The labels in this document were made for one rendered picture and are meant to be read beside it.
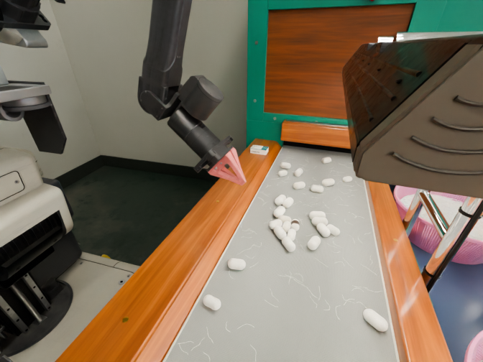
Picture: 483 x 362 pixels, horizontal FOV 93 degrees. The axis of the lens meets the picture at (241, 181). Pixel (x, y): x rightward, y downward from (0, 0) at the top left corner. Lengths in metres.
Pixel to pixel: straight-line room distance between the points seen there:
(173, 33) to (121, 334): 0.47
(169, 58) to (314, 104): 0.60
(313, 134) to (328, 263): 0.52
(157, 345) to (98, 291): 0.76
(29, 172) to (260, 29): 0.80
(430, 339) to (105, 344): 0.44
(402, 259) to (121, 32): 2.19
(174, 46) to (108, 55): 1.90
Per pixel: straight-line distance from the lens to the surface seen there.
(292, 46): 0.94
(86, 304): 1.13
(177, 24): 0.49
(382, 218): 0.63
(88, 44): 2.49
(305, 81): 0.94
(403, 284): 0.50
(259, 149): 0.85
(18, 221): 0.70
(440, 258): 0.51
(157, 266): 0.47
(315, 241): 0.51
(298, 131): 0.90
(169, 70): 0.49
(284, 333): 0.41
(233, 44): 1.84
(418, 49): 0.22
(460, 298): 0.67
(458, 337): 0.61
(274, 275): 0.47
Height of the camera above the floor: 1.11
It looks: 30 degrees down
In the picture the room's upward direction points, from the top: straight up
